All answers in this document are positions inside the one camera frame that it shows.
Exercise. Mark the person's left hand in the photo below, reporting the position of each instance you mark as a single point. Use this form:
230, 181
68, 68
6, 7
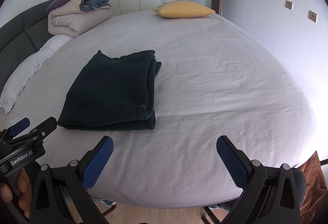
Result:
25, 188

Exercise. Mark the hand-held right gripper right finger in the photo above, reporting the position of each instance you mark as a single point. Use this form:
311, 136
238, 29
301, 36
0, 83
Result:
230, 162

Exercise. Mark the dark green sweater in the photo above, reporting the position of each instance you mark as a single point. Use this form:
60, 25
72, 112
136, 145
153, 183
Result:
110, 90

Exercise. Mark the folded beige duvet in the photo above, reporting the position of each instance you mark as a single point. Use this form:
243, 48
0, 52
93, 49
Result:
71, 21

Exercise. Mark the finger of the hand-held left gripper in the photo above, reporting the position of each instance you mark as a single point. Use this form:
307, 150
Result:
44, 128
20, 124

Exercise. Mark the white pillow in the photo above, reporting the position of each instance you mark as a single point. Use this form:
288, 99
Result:
28, 67

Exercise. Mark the metal wall switch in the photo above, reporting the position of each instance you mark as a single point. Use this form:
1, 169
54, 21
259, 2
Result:
289, 5

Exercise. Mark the blue-grey crumpled blanket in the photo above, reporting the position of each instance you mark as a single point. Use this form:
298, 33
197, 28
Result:
96, 2

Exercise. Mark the dark grey padded headboard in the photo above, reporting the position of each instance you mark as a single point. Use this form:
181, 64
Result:
18, 31

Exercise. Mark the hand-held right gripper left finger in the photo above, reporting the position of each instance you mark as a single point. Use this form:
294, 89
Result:
98, 162

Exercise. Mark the metal wall socket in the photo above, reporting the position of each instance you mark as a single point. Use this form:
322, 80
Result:
312, 16

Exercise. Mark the bed with white sheet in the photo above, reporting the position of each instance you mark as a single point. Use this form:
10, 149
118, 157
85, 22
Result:
217, 85

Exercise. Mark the yellow pillow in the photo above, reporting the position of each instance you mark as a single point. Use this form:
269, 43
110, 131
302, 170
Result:
183, 10

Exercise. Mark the brown plastic bag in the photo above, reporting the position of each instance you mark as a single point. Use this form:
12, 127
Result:
312, 183

